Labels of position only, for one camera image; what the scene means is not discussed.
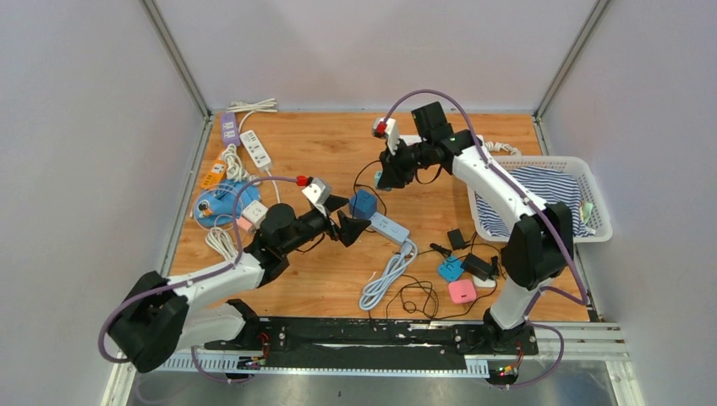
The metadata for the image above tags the small blue charger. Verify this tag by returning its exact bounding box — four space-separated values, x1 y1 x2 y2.
436 255 464 283

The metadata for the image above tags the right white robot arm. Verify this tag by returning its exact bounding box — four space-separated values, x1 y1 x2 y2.
372 101 575 354

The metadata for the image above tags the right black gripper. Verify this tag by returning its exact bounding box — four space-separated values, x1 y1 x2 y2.
378 137 432 189

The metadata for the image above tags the white cube adapter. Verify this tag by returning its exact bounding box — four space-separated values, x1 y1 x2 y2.
241 200 268 228

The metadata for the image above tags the light blue power strip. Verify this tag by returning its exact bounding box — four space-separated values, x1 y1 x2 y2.
369 212 409 245

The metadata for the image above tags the light blue cable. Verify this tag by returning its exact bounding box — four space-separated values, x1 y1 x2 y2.
358 238 419 312

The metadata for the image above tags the white power strip blue USB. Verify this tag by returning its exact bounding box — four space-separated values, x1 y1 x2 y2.
400 134 522 161

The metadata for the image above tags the white square charger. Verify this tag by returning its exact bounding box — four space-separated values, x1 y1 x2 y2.
472 277 497 289

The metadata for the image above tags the purple power strip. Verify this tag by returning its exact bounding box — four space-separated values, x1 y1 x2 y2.
220 112 241 147

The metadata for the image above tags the white power strip with cord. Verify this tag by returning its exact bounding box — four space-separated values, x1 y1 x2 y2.
239 130 273 173

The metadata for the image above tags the black charger with cable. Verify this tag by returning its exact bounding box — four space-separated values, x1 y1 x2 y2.
359 253 497 321

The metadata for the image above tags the black TP-Link charger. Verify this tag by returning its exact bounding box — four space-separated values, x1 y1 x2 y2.
428 228 478 259

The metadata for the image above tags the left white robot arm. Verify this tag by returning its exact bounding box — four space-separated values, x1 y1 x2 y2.
101 195 371 373

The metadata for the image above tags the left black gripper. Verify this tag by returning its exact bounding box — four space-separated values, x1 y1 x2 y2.
281 195 370 255

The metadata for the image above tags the black mounting rail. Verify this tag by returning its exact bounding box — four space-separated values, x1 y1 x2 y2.
203 317 539 370

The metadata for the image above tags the dark blue cube adapter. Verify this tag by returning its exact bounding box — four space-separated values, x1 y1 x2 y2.
349 189 378 220

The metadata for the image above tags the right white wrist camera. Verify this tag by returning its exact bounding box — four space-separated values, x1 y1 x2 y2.
372 117 400 155

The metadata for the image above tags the orange power strip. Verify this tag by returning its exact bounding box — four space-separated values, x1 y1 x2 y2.
200 156 227 189

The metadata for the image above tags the striped blue white cloth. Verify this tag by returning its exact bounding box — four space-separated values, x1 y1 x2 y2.
476 166 596 237

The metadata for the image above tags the white plastic basket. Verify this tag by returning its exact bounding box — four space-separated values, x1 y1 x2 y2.
494 156 613 244

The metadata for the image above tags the pink square charger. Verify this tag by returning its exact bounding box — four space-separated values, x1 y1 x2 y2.
447 279 478 305

